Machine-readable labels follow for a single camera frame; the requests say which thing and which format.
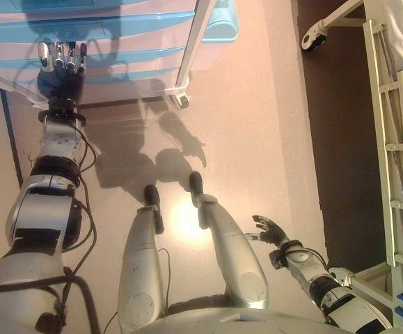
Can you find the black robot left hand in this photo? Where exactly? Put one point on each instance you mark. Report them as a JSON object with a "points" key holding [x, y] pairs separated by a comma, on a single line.
{"points": [[62, 81]]}

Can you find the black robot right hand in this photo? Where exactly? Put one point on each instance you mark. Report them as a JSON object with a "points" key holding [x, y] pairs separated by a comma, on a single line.
{"points": [[274, 234]]}

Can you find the blue-fronted cart drawer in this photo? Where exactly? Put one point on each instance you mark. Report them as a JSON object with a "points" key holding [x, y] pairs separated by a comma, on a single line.
{"points": [[135, 4], [124, 21], [135, 55], [145, 73]]}

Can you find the grey robot torso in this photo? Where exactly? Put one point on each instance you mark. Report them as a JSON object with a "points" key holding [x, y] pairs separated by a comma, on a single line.
{"points": [[239, 321]]}

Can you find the cart caster wheel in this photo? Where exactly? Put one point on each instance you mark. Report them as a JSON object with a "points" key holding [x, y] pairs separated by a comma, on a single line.
{"points": [[183, 101]]}

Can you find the white medical cart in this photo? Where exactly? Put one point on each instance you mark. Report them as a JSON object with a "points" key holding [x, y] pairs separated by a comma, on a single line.
{"points": [[194, 45]]}

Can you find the white bin light blue lid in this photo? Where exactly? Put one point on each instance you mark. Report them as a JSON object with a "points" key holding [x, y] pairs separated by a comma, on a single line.
{"points": [[222, 24]]}

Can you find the white bed caster wheel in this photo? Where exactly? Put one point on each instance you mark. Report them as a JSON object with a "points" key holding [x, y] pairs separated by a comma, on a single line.
{"points": [[313, 40]]}

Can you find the white hospital bed frame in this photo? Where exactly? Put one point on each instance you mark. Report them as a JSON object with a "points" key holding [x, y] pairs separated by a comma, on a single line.
{"points": [[368, 282]]}

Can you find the cream bed side rail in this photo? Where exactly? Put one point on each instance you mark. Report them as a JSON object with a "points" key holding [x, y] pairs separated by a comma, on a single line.
{"points": [[392, 174]]}

